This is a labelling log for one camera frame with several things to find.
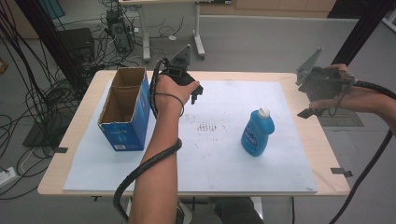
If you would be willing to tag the white desk frame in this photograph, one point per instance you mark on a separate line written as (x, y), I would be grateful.
(198, 37)

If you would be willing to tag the blue detergent bottle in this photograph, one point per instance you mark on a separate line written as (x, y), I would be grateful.
(257, 137)

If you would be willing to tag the black metal post with foot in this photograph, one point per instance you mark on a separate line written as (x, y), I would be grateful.
(361, 31)

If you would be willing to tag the person's right leg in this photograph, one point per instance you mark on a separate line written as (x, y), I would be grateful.
(238, 211)

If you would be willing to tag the person's right hand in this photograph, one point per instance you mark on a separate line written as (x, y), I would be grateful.
(350, 99)

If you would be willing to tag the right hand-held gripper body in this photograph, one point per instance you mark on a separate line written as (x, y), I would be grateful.
(322, 84)

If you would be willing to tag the person's left hand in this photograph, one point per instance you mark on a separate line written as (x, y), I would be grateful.
(168, 93)

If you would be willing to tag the black equipment box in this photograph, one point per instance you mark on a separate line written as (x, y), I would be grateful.
(77, 43)

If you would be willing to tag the wooden cabinet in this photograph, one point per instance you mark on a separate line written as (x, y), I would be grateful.
(280, 7)

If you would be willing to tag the computer tower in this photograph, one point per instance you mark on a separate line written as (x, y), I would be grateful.
(120, 31)

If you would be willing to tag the blue cardboard box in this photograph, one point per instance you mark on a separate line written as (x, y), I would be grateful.
(124, 137)

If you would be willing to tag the small black table clip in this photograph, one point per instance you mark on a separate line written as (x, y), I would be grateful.
(341, 172)
(61, 150)

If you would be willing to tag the person's left leg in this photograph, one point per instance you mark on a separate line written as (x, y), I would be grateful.
(183, 214)

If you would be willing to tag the person's leg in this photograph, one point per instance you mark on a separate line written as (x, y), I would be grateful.
(183, 214)
(238, 211)

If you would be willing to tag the white table sheet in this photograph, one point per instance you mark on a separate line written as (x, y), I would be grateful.
(218, 161)

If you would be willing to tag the flat black floor board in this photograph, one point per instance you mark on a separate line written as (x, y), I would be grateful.
(46, 133)

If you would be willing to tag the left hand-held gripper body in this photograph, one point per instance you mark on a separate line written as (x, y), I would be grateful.
(179, 73)

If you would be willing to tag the white power strip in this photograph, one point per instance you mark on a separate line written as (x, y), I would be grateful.
(7, 177)

